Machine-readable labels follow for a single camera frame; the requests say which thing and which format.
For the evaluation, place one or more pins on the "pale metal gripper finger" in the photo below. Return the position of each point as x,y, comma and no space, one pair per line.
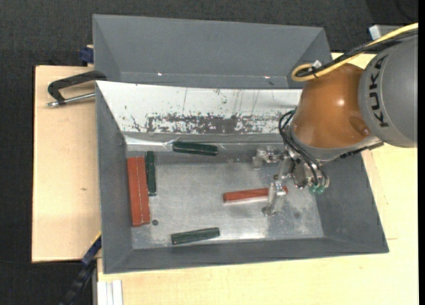
269,201
279,197

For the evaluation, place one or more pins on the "pale wood board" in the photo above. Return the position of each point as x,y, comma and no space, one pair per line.
63,164

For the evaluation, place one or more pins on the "grey metal bin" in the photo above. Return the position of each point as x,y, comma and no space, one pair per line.
206,184

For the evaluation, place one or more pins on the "red-brown flat block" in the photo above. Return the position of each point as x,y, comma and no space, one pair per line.
137,190
244,195

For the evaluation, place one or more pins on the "dark green flat block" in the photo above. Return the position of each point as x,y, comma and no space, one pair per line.
195,235
151,172
195,148

